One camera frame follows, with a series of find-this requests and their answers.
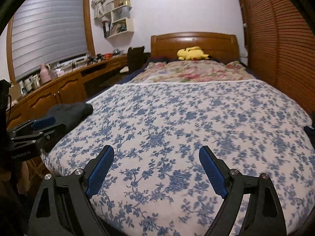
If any black jacket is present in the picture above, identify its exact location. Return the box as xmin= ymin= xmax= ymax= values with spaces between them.
xmin=43 ymin=102 xmax=94 ymax=134

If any dark clothes pile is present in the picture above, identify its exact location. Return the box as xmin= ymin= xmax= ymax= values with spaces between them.
xmin=304 ymin=111 xmax=315 ymax=149

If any person's left hand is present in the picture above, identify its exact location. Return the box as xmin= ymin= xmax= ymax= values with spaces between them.
xmin=1 ymin=161 xmax=31 ymax=197

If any blue floral white bedspread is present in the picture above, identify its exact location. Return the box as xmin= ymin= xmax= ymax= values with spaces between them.
xmin=42 ymin=79 xmax=314 ymax=235

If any pink thermos jug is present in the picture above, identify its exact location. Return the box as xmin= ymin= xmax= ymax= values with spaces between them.
xmin=40 ymin=63 xmax=51 ymax=85

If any long wooden desk cabinet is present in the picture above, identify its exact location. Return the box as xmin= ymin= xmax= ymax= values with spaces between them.
xmin=6 ymin=54 xmax=127 ymax=129

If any red floral beige quilt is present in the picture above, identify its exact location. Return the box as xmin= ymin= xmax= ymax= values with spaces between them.
xmin=130 ymin=60 xmax=255 ymax=83

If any red basket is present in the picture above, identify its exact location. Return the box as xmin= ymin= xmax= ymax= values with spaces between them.
xmin=103 ymin=53 xmax=113 ymax=60

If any dark wooden chair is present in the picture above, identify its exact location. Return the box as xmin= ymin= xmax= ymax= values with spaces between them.
xmin=120 ymin=46 xmax=145 ymax=74

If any grey window blind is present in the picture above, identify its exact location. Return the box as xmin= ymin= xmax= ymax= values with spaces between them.
xmin=11 ymin=0 xmax=88 ymax=80

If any yellow plush toy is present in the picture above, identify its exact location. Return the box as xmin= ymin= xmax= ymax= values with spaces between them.
xmin=177 ymin=46 xmax=209 ymax=60

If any wooden headboard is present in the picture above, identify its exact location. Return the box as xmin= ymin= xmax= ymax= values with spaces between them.
xmin=151 ymin=32 xmax=240 ymax=64

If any wooden louvered wardrobe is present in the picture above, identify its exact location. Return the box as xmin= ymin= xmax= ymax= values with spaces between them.
xmin=240 ymin=0 xmax=314 ymax=113

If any white wall bookshelf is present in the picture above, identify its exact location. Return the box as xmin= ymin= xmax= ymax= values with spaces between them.
xmin=101 ymin=0 xmax=134 ymax=39

